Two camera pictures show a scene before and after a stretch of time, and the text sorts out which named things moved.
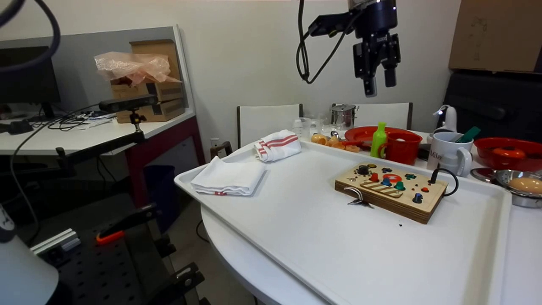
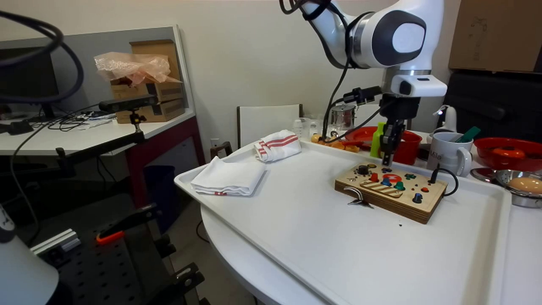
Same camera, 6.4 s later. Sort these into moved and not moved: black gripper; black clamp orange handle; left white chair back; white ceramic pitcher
Moved: black gripper
Not moved: left white chair back; black clamp orange handle; white ceramic pitcher
